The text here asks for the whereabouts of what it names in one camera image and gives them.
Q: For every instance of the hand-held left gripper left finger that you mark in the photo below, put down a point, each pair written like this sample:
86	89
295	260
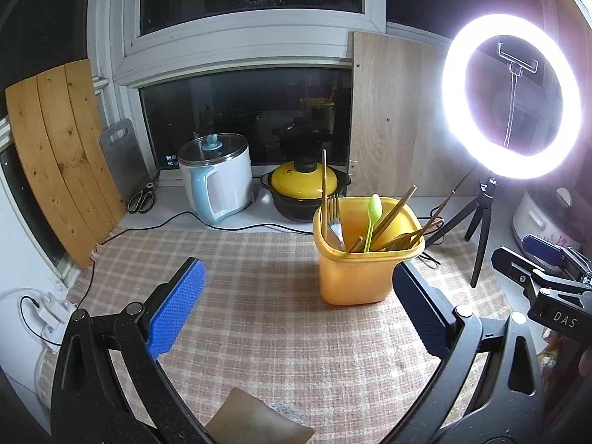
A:
178	310

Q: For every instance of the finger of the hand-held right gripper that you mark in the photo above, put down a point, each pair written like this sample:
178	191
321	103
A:
515	268
543	249

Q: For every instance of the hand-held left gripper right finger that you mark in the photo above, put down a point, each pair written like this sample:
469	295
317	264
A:
418	310

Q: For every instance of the yellow plastic container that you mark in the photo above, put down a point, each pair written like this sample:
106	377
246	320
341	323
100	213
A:
356	277

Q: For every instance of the green plastic spoon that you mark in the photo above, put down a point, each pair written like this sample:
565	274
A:
374	206

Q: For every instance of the metal fork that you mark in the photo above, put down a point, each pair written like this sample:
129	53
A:
334	229

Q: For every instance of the person's right hand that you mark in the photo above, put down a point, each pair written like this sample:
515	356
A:
552	340

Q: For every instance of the person's left hand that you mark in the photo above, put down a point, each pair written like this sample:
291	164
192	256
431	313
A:
259	421

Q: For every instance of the floral white rice cooker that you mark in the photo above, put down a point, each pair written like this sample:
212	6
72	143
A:
536	222

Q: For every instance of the black tripod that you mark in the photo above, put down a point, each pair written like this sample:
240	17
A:
483	240

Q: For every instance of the plaid tablecloth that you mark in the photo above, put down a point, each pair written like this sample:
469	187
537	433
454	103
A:
231	310

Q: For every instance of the white power strip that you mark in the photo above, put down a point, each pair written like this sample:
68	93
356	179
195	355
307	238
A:
51	319

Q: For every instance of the white and blue electric cooker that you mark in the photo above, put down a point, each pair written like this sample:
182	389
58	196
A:
231	180

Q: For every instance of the grey cutting board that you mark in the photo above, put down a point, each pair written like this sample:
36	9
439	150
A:
122	166

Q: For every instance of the black pot with yellow lid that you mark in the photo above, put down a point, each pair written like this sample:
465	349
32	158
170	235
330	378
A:
296	178

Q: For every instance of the phone holder on gooseneck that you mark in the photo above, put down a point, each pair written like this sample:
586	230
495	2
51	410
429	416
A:
515	70

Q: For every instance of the light plywood board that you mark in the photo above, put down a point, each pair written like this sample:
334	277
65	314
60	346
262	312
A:
393	115

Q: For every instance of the wooden slat board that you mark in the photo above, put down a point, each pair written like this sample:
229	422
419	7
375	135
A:
55	148

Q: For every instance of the white window frame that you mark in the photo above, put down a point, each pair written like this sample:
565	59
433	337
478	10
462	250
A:
249	41

